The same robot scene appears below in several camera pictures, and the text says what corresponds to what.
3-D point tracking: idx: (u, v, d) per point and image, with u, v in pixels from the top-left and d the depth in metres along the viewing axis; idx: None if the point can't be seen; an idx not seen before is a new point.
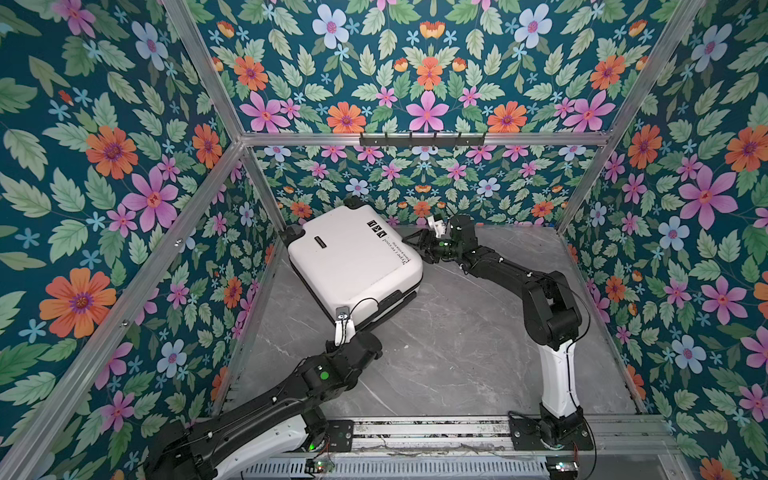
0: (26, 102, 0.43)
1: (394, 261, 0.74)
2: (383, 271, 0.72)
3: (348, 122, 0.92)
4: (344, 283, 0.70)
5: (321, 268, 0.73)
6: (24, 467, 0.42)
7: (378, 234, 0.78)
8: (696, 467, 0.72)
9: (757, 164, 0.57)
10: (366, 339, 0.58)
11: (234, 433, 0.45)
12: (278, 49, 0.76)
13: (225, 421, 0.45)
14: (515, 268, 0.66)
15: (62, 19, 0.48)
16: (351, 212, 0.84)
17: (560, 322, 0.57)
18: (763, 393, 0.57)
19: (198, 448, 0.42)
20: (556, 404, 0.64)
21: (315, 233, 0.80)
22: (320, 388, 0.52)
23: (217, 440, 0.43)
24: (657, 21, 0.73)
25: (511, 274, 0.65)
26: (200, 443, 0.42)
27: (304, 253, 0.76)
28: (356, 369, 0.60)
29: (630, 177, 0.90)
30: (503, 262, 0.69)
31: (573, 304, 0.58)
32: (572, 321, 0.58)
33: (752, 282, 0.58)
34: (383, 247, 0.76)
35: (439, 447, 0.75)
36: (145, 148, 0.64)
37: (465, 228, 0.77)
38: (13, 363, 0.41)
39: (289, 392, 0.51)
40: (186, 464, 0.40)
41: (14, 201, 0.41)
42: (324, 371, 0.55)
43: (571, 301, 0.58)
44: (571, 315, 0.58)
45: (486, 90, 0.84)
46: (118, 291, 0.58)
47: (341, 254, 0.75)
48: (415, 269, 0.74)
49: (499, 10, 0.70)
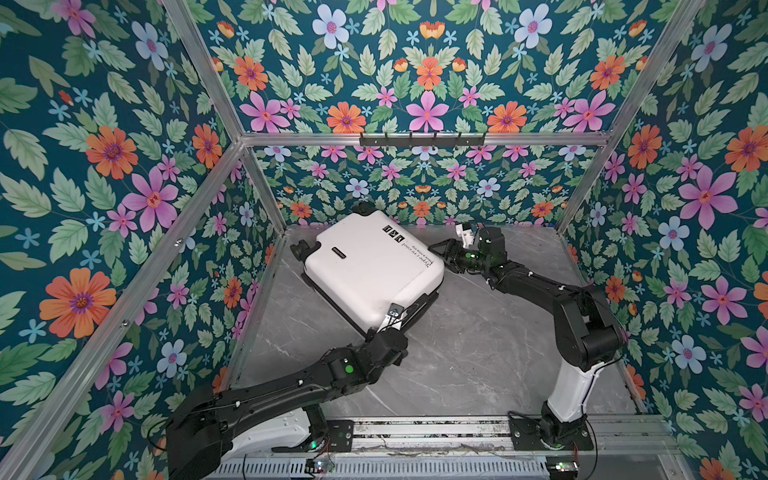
0: (26, 102, 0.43)
1: (418, 263, 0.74)
2: (409, 276, 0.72)
3: (348, 122, 0.92)
4: (372, 292, 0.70)
5: (344, 279, 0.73)
6: (24, 467, 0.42)
7: (397, 239, 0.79)
8: (696, 467, 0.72)
9: (758, 164, 0.57)
10: (388, 337, 0.55)
11: (260, 407, 0.45)
12: (279, 49, 0.76)
13: (253, 394, 0.45)
14: (543, 280, 0.62)
15: (62, 19, 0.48)
16: (364, 219, 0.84)
17: (597, 341, 0.51)
18: (763, 393, 0.57)
19: (224, 415, 0.42)
20: (563, 410, 0.63)
21: (332, 244, 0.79)
22: (343, 380, 0.52)
23: (243, 411, 0.43)
24: (657, 21, 0.73)
25: (539, 286, 0.61)
26: (226, 410, 0.43)
27: (324, 265, 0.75)
28: (378, 365, 0.58)
29: (630, 177, 0.90)
30: (532, 275, 0.66)
31: (613, 322, 0.52)
32: (612, 343, 0.52)
33: (752, 282, 0.58)
34: (404, 252, 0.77)
35: (439, 447, 0.75)
36: (145, 148, 0.64)
37: (495, 240, 0.73)
38: (13, 363, 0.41)
39: (314, 378, 0.51)
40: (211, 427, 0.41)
41: (14, 201, 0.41)
42: (350, 364, 0.55)
43: (610, 320, 0.52)
44: (612, 335, 0.52)
45: (486, 90, 0.84)
46: (118, 291, 0.58)
47: (363, 263, 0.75)
48: (439, 270, 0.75)
49: (499, 10, 0.70)
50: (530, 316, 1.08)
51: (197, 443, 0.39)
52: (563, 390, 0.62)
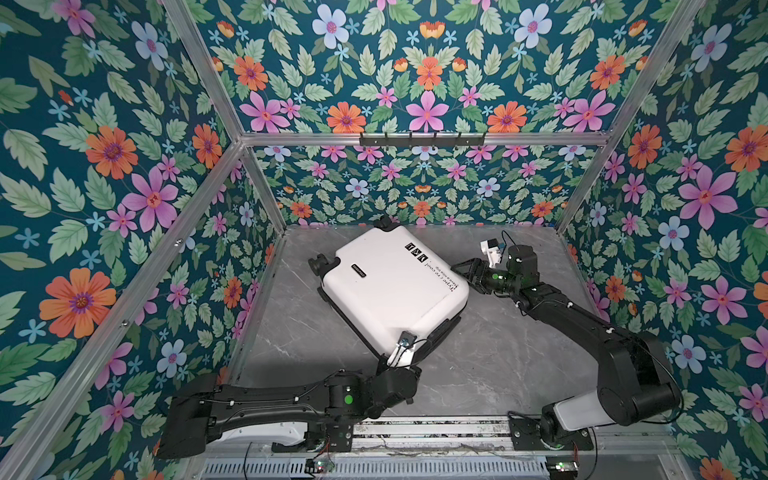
0: (26, 102, 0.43)
1: (442, 287, 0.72)
2: (432, 300, 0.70)
3: (348, 122, 0.92)
4: (392, 315, 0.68)
5: (364, 299, 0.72)
6: (24, 467, 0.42)
7: (420, 259, 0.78)
8: (696, 467, 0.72)
9: (758, 164, 0.57)
10: (396, 379, 0.52)
11: (249, 413, 0.45)
12: (278, 49, 0.76)
13: (247, 397, 0.46)
14: (590, 319, 0.54)
15: (62, 19, 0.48)
16: (387, 234, 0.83)
17: (650, 395, 0.44)
18: (763, 392, 0.57)
19: (216, 410, 0.43)
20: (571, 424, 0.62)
21: (352, 260, 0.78)
22: (340, 409, 0.50)
23: (233, 412, 0.44)
24: (657, 21, 0.73)
25: (585, 327, 0.53)
26: (220, 406, 0.44)
27: (343, 283, 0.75)
28: (379, 403, 0.55)
29: (630, 177, 0.90)
30: (571, 307, 0.58)
31: (669, 379, 0.45)
32: (665, 400, 0.44)
33: (752, 282, 0.58)
34: (427, 273, 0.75)
35: (439, 447, 0.75)
36: (145, 148, 0.64)
37: (526, 260, 0.67)
38: (13, 363, 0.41)
39: (310, 399, 0.49)
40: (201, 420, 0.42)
41: (14, 201, 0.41)
42: (350, 394, 0.53)
43: (665, 375, 0.45)
44: (665, 391, 0.45)
45: (486, 90, 0.84)
46: (118, 291, 0.58)
47: (384, 282, 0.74)
48: (463, 296, 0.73)
49: (499, 10, 0.70)
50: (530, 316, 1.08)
51: (185, 431, 0.40)
52: (581, 413, 0.58)
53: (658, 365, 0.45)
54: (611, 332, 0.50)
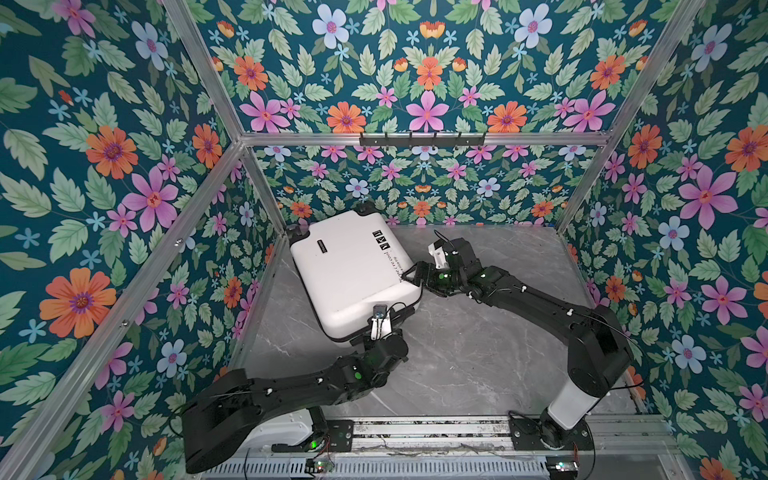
0: (26, 102, 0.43)
1: (391, 276, 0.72)
2: (378, 285, 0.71)
3: (348, 122, 0.92)
4: (337, 291, 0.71)
5: (317, 272, 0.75)
6: (24, 466, 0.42)
7: (381, 247, 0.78)
8: (696, 467, 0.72)
9: (758, 164, 0.57)
10: (388, 346, 0.59)
11: (289, 397, 0.48)
12: (278, 49, 0.76)
13: (282, 384, 0.49)
14: (548, 302, 0.54)
15: (62, 19, 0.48)
16: (360, 219, 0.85)
17: (617, 364, 0.48)
18: (763, 393, 0.57)
19: (257, 400, 0.44)
20: (567, 420, 0.62)
21: (319, 237, 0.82)
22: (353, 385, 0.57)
23: (274, 398, 0.46)
24: (657, 21, 0.73)
25: (549, 312, 0.52)
26: (261, 396, 0.45)
27: (305, 256, 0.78)
28: (381, 372, 0.62)
29: (630, 177, 0.90)
30: (525, 290, 0.58)
31: (626, 345, 0.49)
32: (625, 363, 0.48)
33: (752, 282, 0.58)
34: (383, 260, 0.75)
35: (439, 447, 0.75)
36: (145, 148, 0.64)
37: (463, 251, 0.66)
38: (13, 362, 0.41)
39: (332, 378, 0.55)
40: (246, 411, 0.42)
41: (14, 201, 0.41)
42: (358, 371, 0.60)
43: (622, 342, 0.48)
44: (624, 356, 0.49)
45: (486, 90, 0.84)
46: (118, 291, 0.58)
47: (339, 261, 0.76)
48: (414, 287, 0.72)
49: (499, 10, 0.70)
50: None
51: (232, 424, 0.40)
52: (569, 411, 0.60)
53: (616, 333, 0.48)
54: (571, 313, 0.51)
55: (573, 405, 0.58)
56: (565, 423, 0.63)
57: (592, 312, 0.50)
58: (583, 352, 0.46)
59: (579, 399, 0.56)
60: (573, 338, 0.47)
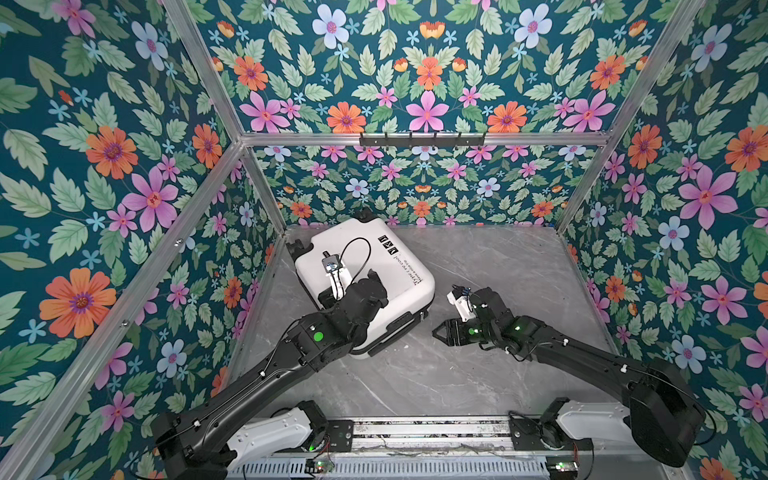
0: (26, 102, 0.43)
1: (405, 281, 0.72)
2: (393, 292, 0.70)
3: (348, 122, 0.92)
4: None
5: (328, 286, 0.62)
6: (24, 467, 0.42)
7: (389, 252, 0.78)
8: (696, 467, 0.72)
9: (758, 164, 0.57)
10: (362, 288, 0.47)
11: (224, 418, 0.40)
12: (278, 49, 0.76)
13: (211, 407, 0.40)
14: (597, 357, 0.50)
15: (62, 19, 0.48)
16: (364, 226, 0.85)
17: (693, 424, 0.43)
18: (763, 393, 0.57)
19: (187, 439, 0.38)
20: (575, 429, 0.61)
21: (323, 248, 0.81)
22: (316, 350, 0.44)
23: (207, 426, 0.39)
24: (657, 21, 0.73)
25: (601, 369, 0.48)
26: (188, 433, 0.38)
27: (312, 268, 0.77)
28: (358, 319, 0.49)
29: (630, 177, 0.90)
30: (568, 344, 0.54)
31: (695, 402, 0.44)
32: (699, 422, 0.43)
33: (752, 282, 0.58)
34: (394, 266, 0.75)
35: (439, 447, 0.75)
36: (145, 148, 0.64)
37: (492, 302, 0.63)
38: (13, 363, 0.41)
39: (278, 362, 0.43)
40: (177, 455, 0.37)
41: (14, 201, 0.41)
42: (317, 332, 0.46)
43: (690, 399, 0.43)
44: (696, 414, 0.44)
45: (486, 90, 0.84)
46: (118, 291, 0.58)
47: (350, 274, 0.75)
48: (427, 290, 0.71)
49: (499, 10, 0.70)
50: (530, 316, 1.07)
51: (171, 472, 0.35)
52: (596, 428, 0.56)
53: (681, 389, 0.43)
54: (626, 370, 0.46)
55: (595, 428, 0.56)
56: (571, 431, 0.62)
57: (649, 366, 0.46)
58: (650, 419, 0.42)
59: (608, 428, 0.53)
60: (633, 400, 0.42)
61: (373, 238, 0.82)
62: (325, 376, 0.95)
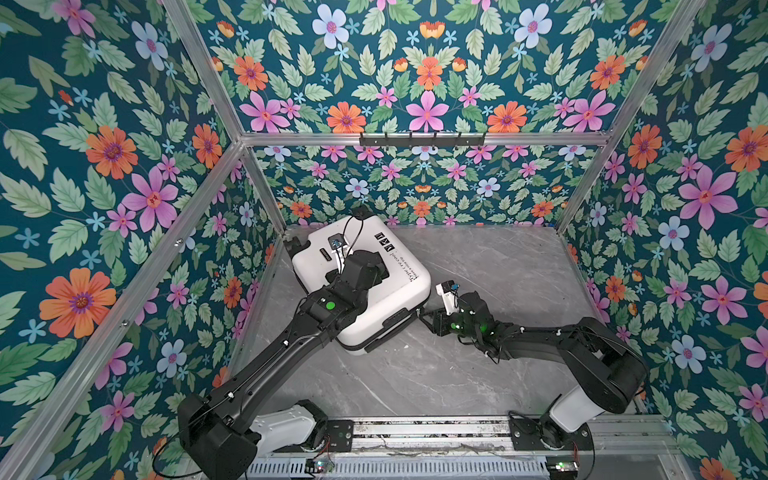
0: (26, 102, 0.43)
1: (401, 277, 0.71)
2: (389, 287, 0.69)
3: (348, 122, 0.92)
4: None
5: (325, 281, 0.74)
6: (24, 467, 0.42)
7: (385, 248, 0.65)
8: (696, 467, 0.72)
9: (758, 164, 0.57)
10: (358, 258, 0.50)
11: (258, 386, 0.41)
12: (278, 49, 0.76)
13: (241, 379, 0.41)
14: (540, 332, 0.59)
15: (62, 19, 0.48)
16: (360, 223, 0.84)
17: (635, 372, 0.47)
18: (763, 393, 0.57)
19: (223, 410, 0.38)
20: (568, 421, 0.62)
21: (319, 245, 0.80)
22: (330, 317, 0.48)
23: (242, 397, 0.40)
24: (657, 21, 0.73)
25: (541, 339, 0.56)
26: (224, 405, 0.39)
27: (308, 265, 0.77)
28: (359, 285, 0.54)
29: (630, 177, 0.90)
30: (525, 332, 0.62)
31: (628, 348, 0.49)
32: (641, 370, 0.47)
33: (752, 282, 0.58)
34: (391, 263, 0.67)
35: (439, 447, 0.75)
36: (145, 148, 0.64)
37: (479, 309, 0.69)
38: (13, 363, 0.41)
39: (299, 332, 0.46)
40: (217, 426, 0.37)
41: (14, 201, 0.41)
42: (329, 302, 0.50)
43: (622, 347, 0.49)
44: (635, 361, 0.48)
45: (486, 90, 0.84)
46: (118, 291, 0.58)
47: None
48: (423, 286, 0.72)
49: (499, 10, 0.70)
50: (530, 316, 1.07)
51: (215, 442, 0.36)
52: (578, 411, 0.57)
53: (612, 341, 0.49)
54: (561, 333, 0.54)
55: (578, 411, 0.57)
56: (568, 424, 0.62)
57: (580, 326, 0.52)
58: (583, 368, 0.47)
59: (586, 408, 0.55)
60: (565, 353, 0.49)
61: (370, 236, 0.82)
62: (325, 376, 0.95)
